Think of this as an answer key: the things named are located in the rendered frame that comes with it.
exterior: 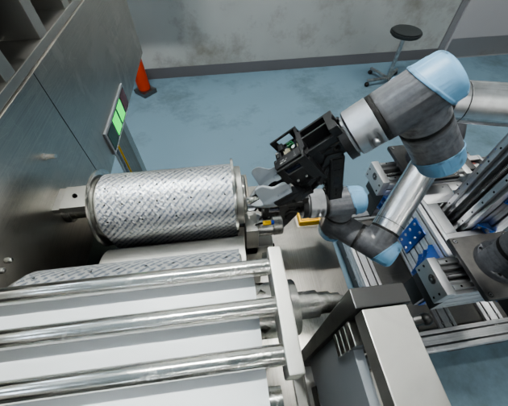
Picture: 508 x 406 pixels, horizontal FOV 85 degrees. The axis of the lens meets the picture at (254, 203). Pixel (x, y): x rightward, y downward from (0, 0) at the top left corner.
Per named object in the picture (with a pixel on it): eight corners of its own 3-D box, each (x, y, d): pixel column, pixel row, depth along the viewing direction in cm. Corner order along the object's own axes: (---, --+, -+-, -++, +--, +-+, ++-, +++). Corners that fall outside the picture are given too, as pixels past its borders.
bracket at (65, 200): (89, 211, 50) (83, 205, 48) (55, 214, 49) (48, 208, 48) (95, 190, 53) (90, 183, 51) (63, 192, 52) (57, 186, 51)
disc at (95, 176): (116, 258, 55) (78, 217, 43) (114, 259, 55) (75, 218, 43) (127, 200, 63) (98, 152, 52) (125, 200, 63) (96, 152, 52)
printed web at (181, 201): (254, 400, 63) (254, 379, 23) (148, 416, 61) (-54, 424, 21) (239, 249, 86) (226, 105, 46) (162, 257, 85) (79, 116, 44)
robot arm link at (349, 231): (345, 254, 80) (356, 235, 71) (311, 234, 84) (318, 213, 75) (356, 236, 83) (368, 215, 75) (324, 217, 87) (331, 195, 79)
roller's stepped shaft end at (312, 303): (344, 316, 34) (351, 308, 32) (297, 323, 34) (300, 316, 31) (336, 292, 36) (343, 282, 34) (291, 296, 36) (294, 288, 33)
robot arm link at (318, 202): (315, 200, 77) (323, 225, 72) (299, 201, 76) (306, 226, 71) (320, 182, 71) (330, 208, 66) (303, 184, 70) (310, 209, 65)
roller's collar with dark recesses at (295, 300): (297, 340, 34) (306, 327, 29) (250, 346, 34) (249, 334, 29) (288, 289, 38) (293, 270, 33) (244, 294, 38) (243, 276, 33)
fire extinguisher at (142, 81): (157, 85, 311) (142, 32, 267) (156, 97, 297) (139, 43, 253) (135, 87, 309) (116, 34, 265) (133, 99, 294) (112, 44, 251)
